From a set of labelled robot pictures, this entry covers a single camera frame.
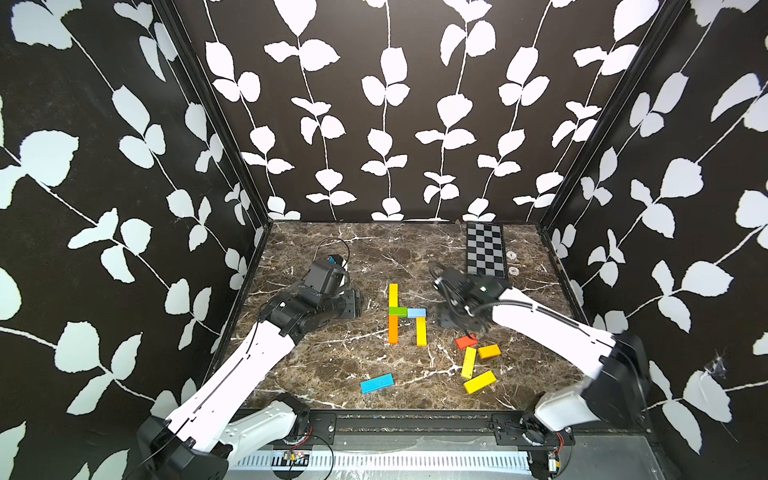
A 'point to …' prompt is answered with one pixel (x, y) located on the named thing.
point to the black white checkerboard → (485, 249)
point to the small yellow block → (489, 351)
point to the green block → (400, 311)
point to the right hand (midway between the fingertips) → (444, 319)
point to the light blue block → (417, 312)
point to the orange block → (393, 332)
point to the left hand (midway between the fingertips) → (356, 295)
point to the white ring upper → (511, 255)
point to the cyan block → (377, 383)
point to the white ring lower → (513, 270)
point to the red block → (467, 341)
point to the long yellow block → (421, 331)
